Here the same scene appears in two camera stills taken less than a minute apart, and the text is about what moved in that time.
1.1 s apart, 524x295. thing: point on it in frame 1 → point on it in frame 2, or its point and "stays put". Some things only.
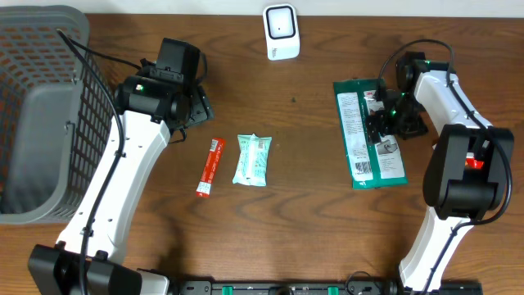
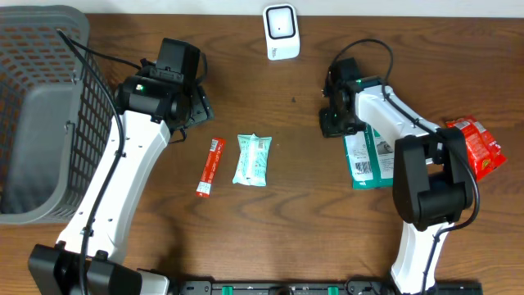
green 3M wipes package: x=371 y=165 stays put
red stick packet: x=211 y=169 stays put
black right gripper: x=386 y=128 → x=328 y=129
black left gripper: x=201 y=106 stays put
